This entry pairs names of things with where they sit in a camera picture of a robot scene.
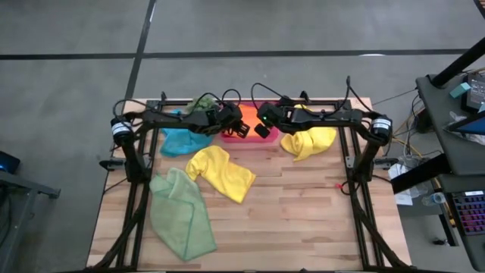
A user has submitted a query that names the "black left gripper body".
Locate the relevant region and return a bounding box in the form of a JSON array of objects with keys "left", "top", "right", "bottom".
[{"left": 215, "top": 102, "right": 244, "bottom": 132}]

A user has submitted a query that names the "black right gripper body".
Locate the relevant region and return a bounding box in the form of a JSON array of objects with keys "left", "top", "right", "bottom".
[{"left": 256, "top": 101, "right": 291, "bottom": 133}]

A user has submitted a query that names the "orange microfiber towel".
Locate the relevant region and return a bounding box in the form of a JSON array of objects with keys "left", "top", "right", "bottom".
[{"left": 237, "top": 104, "right": 267, "bottom": 134}]

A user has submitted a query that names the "yellow microfiber towel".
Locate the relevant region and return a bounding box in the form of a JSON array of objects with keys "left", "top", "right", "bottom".
[
  {"left": 280, "top": 104, "right": 338, "bottom": 162},
  {"left": 185, "top": 145, "right": 257, "bottom": 205}
]

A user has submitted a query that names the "green microfiber towel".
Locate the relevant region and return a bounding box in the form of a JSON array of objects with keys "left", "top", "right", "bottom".
[{"left": 149, "top": 167, "right": 218, "bottom": 262}]

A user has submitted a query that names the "blue microfiber towel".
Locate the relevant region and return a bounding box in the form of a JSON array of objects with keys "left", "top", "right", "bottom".
[{"left": 159, "top": 108, "right": 215, "bottom": 158}]

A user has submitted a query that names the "pink plastic bin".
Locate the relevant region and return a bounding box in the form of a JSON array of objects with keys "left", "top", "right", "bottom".
[{"left": 220, "top": 101, "right": 280, "bottom": 144}]

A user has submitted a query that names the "green artificial potted plant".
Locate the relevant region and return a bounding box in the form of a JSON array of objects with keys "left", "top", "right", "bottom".
[{"left": 185, "top": 96, "right": 220, "bottom": 115}]

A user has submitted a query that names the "white paper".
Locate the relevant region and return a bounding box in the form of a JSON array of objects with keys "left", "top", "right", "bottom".
[{"left": 386, "top": 162, "right": 416, "bottom": 206}]

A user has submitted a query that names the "grey desk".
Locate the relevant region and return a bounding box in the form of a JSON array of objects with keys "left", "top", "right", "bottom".
[{"left": 390, "top": 74, "right": 485, "bottom": 272}]

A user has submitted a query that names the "clear water bottle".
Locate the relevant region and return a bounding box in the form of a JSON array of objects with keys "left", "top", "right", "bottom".
[{"left": 421, "top": 192, "right": 449, "bottom": 207}]

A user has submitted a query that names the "teal box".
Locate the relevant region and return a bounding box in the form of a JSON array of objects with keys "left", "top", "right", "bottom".
[{"left": 449, "top": 82, "right": 472, "bottom": 99}]

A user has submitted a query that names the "black pole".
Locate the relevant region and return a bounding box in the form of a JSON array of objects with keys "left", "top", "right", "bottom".
[{"left": 430, "top": 36, "right": 485, "bottom": 89}]

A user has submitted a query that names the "dark tablet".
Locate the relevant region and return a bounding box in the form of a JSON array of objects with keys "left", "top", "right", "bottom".
[{"left": 443, "top": 110, "right": 485, "bottom": 137}]

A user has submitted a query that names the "black electronic device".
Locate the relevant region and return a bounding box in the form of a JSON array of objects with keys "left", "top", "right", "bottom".
[{"left": 465, "top": 71, "right": 485, "bottom": 111}]

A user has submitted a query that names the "grey metal table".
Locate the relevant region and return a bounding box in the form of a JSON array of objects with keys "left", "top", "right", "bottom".
[{"left": 0, "top": 169, "right": 61, "bottom": 273}]

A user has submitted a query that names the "backlit keyboard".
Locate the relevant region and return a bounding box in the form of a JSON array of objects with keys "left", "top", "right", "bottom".
[{"left": 451, "top": 190, "right": 485, "bottom": 237}]

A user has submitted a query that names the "black device with blue light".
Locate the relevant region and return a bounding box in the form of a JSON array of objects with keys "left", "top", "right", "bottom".
[{"left": 0, "top": 150, "right": 22, "bottom": 175}]

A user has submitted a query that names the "black side bracket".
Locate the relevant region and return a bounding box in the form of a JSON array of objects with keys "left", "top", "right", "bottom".
[
  {"left": 373, "top": 157, "right": 399, "bottom": 170},
  {"left": 99, "top": 158, "right": 127, "bottom": 171}
]

